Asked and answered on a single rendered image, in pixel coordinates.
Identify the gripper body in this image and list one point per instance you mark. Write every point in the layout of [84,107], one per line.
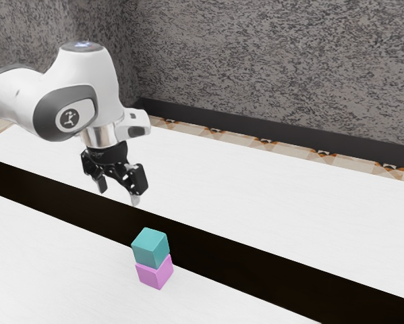
[108,154]

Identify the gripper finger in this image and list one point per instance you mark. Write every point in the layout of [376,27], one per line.
[134,180]
[93,172]

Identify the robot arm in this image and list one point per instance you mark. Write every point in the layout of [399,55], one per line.
[70,87]

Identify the teal block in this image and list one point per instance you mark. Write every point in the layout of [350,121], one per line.
[150,248]

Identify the pink block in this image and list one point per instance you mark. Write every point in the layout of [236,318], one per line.
[154,275]

